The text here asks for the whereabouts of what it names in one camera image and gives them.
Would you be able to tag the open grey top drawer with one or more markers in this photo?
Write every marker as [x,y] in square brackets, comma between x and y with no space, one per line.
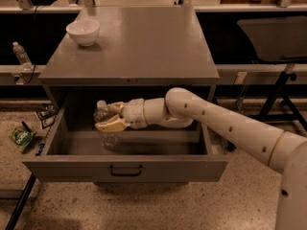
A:
[74,151]

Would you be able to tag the clear plastic water bottle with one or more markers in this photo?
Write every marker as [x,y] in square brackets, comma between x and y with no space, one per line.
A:
[101,114]

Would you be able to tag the grey metal cabinet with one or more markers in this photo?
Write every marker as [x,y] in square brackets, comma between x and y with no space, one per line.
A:
[137,46]

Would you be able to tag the dark snack packet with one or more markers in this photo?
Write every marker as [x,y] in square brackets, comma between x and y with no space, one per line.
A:
[46,115]

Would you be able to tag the white ceramic bowl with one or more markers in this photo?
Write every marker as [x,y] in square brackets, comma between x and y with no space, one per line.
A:
[84,31]

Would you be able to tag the black chair leg frame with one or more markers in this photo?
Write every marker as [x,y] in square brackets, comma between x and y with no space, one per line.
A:
[239,90]

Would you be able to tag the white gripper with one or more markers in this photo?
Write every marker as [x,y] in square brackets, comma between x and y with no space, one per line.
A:
[134,113]

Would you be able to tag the dark chair seat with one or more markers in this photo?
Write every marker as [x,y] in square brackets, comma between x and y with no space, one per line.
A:
[277,39]

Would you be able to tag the black floor bar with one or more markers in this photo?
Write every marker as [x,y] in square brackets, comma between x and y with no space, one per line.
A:
[21,203]

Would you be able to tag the green snack bag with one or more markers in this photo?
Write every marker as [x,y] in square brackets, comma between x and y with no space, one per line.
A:
[22,137]

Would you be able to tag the small background water bottle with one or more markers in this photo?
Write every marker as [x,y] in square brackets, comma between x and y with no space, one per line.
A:
[22,56]

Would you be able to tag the black drawer handle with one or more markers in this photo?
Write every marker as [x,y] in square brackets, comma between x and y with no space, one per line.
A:
[125,172]

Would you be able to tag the blue small floor item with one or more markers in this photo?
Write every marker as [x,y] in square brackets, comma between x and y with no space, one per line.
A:
[40,149]

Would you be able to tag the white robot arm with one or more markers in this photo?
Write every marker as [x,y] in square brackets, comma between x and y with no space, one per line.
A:
[280,150]

